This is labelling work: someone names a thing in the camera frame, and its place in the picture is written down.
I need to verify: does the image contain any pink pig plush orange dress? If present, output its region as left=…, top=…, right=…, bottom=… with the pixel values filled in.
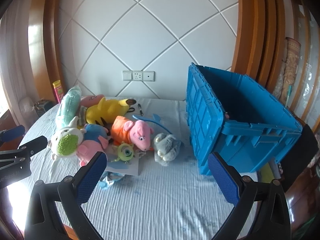
left=110, top=116, right=155, bottom=152

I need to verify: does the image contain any white and green plush toy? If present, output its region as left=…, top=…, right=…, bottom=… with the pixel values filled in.
left=49, top=116, right=87, bottom=161

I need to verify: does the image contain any green one-eyed monster plush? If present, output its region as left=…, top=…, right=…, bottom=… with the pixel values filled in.
left=114, top=142, right=135, bottom=163

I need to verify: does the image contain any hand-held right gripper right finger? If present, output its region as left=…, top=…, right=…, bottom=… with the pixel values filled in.
left=207, top=152, right=293, bottom=240

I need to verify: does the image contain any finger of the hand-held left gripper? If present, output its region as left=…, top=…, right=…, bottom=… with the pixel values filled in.
left=0, top=135, right=48, bottom=170
left=0, top=125, right=25, bottom=143

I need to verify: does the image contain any grey striped plush toy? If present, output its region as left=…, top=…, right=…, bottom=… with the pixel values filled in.
left=77, top=105, right=88, bottom=125

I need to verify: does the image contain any white curtain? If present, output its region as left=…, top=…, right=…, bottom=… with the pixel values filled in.
left=0, top=5, right=32, bottom=130

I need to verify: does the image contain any yellow and pink can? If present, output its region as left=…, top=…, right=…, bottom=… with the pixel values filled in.
left=52, top=80, right=64, bottom=103

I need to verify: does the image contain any rolled patterned carpet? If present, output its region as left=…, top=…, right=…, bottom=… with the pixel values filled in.
left=277, top=37, right=302, bottom=105

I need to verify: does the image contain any plastic wrapped roll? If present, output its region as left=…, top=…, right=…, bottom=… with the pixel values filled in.
left=272, top=62, right=285, bottom=99

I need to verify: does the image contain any yellow plush toy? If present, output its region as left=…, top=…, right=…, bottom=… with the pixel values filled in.
left=85, top=97, right=137, bottom=127

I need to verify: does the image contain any grey furry plush toy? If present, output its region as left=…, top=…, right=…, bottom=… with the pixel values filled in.
left=152, top=133, right=182, bottom=167

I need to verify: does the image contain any black chair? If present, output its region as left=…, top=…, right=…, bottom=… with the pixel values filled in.
left=275, top=116, right=320, bottom=200

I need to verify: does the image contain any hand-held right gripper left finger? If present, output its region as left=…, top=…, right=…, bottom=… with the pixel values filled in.
left=24, top=151, right=108, bottom=240

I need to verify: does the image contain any teal long plush pillow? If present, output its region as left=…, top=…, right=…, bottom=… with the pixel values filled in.
left=55, top=85, right=82, bottom=130

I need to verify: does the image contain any frosted glass door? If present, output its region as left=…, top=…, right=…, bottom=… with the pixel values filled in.
left=290, top=0, right=320, bottom=120

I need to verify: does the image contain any blue plastic storage crate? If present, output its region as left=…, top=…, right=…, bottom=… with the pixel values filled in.
left=185, top=62, right=303, bottom=176

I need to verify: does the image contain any wooden door frame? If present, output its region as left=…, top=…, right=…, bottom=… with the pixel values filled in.
left=230, top=0, right=287, bottom=85

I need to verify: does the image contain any light blue cloth piece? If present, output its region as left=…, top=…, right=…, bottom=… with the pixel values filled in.
left=98, top=172, right=124, bottom=189

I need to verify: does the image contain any blue curved plastic band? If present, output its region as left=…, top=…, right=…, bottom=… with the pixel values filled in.
left=132, top=114, right=173, bottom=137

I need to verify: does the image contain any pink plush toy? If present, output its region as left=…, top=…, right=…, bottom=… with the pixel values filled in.
left=80, top=94, right=105, bottom=108

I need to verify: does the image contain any pink pig plush blue shirt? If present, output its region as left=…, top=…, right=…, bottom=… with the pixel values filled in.
left=76, top=124, right=110, bottom=167

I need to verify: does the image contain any white wall socket panel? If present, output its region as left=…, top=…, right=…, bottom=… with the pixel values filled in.
left=122, top=70, right=155, bottom=82

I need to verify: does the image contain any dark small box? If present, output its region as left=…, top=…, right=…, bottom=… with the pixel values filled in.
left=34, top=100, right=54, bottom=117

